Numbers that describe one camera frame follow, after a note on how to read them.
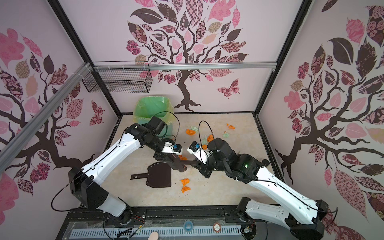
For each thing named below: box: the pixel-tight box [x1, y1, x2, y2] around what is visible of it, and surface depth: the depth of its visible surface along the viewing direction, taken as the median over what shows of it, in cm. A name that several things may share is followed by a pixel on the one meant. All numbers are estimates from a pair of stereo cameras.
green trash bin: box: [133, 95, 175, 139], surface depth 98 cm
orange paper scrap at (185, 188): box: [181, 186, 191, 194], surface depth 83 cm
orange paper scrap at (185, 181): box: [181, 178, 190, 187], surface depth 86 cm
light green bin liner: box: [134, 95, 174, 136], surface depth 98 cm
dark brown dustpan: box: [129, 161, 172, 188], surface depth 90 cm
